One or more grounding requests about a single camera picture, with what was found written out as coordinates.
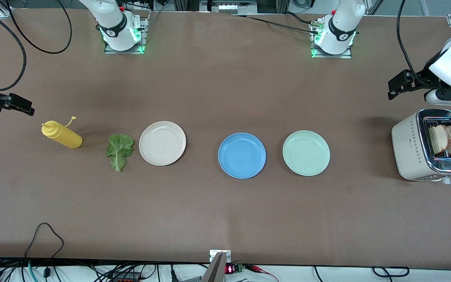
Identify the black cable to base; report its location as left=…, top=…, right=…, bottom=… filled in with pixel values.
left=231, top=12, right=320, bottom=35

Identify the yellow mustard squeeze bottle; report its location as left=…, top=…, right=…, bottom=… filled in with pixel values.
left=41, top=116, right=83, bottom=150

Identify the beige plate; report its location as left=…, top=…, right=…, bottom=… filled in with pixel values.
left=139, top=121, right=187, bottom=166

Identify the beige chrome toaster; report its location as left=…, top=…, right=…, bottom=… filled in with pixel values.
left=391, top=108, right=451, bottom=185

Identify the blue plate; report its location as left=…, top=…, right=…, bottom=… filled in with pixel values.
left=218, top=132, right=267, bottom=179

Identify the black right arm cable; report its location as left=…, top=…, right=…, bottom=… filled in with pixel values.
left=0, top=0, right=72, bottom=91

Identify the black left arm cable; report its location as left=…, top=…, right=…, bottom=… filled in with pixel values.
left=396, top=0, right=439, bottom=87

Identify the green lettuce leaf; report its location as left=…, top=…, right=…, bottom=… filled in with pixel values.
left=105, top=134, right=135, bottom=172

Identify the silver box with lights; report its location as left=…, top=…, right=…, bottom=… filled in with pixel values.
left=199, top=0, right=258, bottom=14

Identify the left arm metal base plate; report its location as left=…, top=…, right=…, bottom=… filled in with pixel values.
left=310, top=22, right=354, bottom=59

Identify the grey metal camera bar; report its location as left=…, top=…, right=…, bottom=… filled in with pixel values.
left=201, top=252, right=227, bottom=282

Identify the thin black looped cable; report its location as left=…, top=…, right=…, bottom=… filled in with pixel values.
left=24, top=222, right=65, bottom=260

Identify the light green plate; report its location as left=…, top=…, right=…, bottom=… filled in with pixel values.
left=282, top=130, right=331, bottom=177

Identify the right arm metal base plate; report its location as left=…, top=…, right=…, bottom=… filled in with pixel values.
left=104, top=11, right=150, bottom=55

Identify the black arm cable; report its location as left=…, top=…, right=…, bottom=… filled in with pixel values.
left=396, top=0, right=439, bottom=87
left=0, top=0, right=72, bottom=91

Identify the white metal bracket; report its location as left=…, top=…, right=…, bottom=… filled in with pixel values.
left=209, top=249, right=232, bottom=263

